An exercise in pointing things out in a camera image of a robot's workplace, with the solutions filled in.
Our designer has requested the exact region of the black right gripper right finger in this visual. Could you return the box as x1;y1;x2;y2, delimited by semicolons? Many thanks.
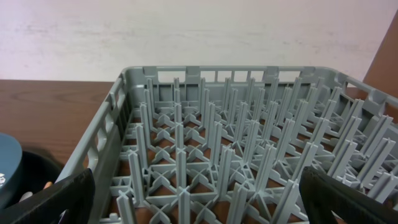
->
299;166;397;224

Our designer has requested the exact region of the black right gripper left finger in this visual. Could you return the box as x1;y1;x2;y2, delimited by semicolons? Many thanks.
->
1;168;95;223

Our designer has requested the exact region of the grey plastic dishwasher rack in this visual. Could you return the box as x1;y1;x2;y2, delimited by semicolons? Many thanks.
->
60;66;397;223

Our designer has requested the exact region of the round black serving tray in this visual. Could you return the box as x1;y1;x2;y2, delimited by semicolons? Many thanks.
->
6;151;63;208

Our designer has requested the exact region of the white plastic spoon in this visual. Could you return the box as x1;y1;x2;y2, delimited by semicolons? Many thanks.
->
19;192;33;202

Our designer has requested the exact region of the blue plate with rice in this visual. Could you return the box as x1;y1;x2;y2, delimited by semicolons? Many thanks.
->
0;133;22;209

